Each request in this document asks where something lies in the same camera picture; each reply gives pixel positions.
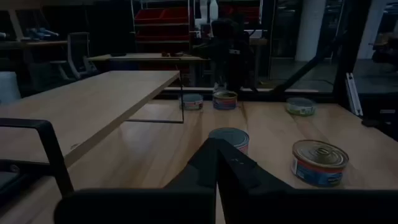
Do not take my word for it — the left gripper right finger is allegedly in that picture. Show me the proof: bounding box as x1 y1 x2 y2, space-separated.
216 139 398 224

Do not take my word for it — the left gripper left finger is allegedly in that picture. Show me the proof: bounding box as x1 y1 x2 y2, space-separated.
54 138 219 224

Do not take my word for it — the blue red label can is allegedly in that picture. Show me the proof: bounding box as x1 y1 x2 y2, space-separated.
290 139 349 189
212 90 239 111

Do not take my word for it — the green label tuna can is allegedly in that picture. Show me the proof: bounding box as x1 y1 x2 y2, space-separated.
285 96 317 118
179 93 205 111
208 127 251 156

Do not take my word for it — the white aluminium bar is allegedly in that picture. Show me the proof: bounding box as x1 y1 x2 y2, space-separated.
345 72 364 118

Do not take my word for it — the wooden background desk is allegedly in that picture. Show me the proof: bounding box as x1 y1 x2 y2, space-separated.
86 52 212 90

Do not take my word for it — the white building column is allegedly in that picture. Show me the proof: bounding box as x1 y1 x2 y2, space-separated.
294 0 327 62

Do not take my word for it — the grey office chair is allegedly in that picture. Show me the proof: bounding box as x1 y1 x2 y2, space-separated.
49 31 100 81

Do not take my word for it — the rack with red bins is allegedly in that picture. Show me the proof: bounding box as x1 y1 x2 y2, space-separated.
130 0 200 54

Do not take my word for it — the workbench with blue robots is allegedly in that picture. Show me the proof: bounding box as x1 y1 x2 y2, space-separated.
0 27 69 50

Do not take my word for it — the wooden shelf black frame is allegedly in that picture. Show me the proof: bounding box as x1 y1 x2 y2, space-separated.
0 70 186 206

